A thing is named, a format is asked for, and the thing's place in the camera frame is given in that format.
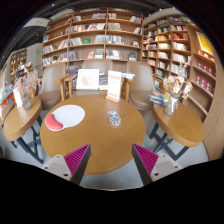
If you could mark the beige right armchair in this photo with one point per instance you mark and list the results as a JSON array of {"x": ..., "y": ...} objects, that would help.
[{"x": 137, "y": 90}]

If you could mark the large wooden bookshelf centre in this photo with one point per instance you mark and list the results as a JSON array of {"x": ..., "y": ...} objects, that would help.
[{"x": 96, "y": 33}]

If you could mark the stack of books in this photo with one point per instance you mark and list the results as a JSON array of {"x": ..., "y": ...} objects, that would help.
[{"x": 158, "y": 98}]

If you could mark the small white card left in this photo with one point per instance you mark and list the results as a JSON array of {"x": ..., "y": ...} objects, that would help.
[{"x": 17, "y": 97}]

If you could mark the white red sign stand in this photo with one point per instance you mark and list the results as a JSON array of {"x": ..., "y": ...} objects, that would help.
[{"x": 114, "y": 86}]

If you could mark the vase dried flowers left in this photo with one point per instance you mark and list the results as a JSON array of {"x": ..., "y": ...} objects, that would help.
[{"x": 24, "y": 84}]

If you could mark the glass vase dried flowers right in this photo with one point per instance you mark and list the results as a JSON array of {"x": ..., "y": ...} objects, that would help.
[{"x": 176, "y": 87}]

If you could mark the round wooden right table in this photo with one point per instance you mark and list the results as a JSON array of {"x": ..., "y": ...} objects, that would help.
[{"x": 184, "y": 127}]

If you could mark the beige left armchair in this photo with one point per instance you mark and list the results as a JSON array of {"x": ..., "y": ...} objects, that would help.
[{"x": 50, "y": 93}]

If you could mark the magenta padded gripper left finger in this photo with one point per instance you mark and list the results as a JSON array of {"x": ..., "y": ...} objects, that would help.
[{"x": 70, "y": 167}]

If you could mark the distant wooden bookshelf left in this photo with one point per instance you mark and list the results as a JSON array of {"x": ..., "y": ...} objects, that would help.
[{"x": 19, "y": 66}]

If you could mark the round wooden left table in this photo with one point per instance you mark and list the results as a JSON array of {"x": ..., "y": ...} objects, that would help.
[{"x": 19, "y": 121}]

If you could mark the round wooden table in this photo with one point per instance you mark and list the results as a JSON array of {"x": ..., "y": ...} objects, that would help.
[
  {"x": 110, "y": 145},
  {"x": 19, "y": 121},
  {"x": 184, "y": 127}
]

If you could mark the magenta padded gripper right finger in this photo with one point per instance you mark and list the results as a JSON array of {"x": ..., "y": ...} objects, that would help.
[{"x": 151, "y": 166}]

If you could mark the wooden bookshelf right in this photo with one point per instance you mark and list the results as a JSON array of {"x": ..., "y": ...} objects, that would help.
[{"x": 173, "y": 40}]

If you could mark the white mouse pad red rest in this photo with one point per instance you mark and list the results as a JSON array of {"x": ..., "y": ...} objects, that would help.
[{"x": 65, "y": 117}]

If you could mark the dark book on chair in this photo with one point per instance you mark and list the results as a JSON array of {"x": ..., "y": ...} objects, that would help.
[{"x": 103, "y": 82}]

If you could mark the round wooden centre table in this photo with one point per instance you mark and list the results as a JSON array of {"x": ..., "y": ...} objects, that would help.
[{"x": 110, "y": 145}]

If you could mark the white picture board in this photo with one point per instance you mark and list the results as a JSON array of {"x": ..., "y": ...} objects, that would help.
[{"x": 88, "y": 79}]

